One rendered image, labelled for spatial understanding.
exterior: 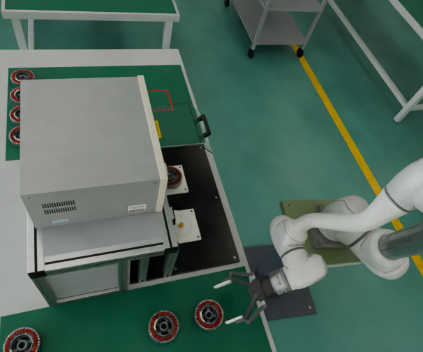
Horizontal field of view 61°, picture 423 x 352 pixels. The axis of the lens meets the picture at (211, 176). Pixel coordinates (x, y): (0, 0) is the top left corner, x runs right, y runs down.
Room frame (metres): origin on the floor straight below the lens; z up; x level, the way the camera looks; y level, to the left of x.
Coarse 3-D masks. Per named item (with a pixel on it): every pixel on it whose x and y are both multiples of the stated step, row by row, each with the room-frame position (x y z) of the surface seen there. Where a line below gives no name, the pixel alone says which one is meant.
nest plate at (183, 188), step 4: (180, 168) 0.99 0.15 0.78; (184, 176) 0.95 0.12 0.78; (184, 180) 0.93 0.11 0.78; (180, 184) 0.90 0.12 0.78; (184, 184) 0.91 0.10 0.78; (176, 188) 0.87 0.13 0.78; (180, 188) 0.88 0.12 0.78; (184, 188) 0.89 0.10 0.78; (168, 192) 0.84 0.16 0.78; (172, 192) 0.85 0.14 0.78; (176, 192) 0.85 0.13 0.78; (180, 192) 0.86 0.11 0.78; (184, 192) 0.87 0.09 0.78
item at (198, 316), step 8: (200, 304) 0.41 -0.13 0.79; (208, 304) 0.42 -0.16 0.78; (216, 304) 0.43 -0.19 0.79; (200, 312) 0.38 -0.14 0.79; (208, 312) 0.40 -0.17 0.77; (216, 312) 0.41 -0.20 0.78; (200, 320) 0.36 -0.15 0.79; (208, 320) 0.37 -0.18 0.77; (216, 320) 0.38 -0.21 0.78; (200, 328) 0.33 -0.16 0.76; (208, 328) 0.34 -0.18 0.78
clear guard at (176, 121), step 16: (160, 112) 1.02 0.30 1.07; (176, 112) 1.06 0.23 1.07; (192, 112) 1.09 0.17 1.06; (160, 128) 0.94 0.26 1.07; (176, 128) 0.97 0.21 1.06; (192, 128) 1.00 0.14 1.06; (160, 144) 0.87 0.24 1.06; (176, 144) 0.89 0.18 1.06; (192, 144) 0.92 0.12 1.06; (208, 144) 0.99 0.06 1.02
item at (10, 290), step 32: (0, 64) 1.25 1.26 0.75; (32, 64) 1.33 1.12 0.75; (64, 64) 1.41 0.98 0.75; (96, 64) 1.49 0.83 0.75; (128, 64) 1.58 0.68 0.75; (160, 64) 1.68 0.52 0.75; (0, 96) 1.05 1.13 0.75; (192, 96) 1.51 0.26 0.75; (0, 128) 0.88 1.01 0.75; (0, 160) 0.72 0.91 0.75; (0, 192) 0.58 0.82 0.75; (224, 192) 0.97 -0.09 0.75; (0, 224) 0.45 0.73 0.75; (0, 256) 0.34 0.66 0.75; (0, 288) 0.23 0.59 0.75; (32, 288) 0.27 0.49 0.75; (128, 288) 0.39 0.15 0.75
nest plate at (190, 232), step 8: (184, 216) 0.75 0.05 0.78; (192, 216) 0.76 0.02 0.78; (176, 224) 0.70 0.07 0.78; (184, 224) 0.71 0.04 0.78; (192, 224) 0.73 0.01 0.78; (176, 232) 0.66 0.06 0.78; (184, 232) 0.68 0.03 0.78; (192, 232) 0.69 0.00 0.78; (184, 240) 0.64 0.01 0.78; (192, 240) 0.65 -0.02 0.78
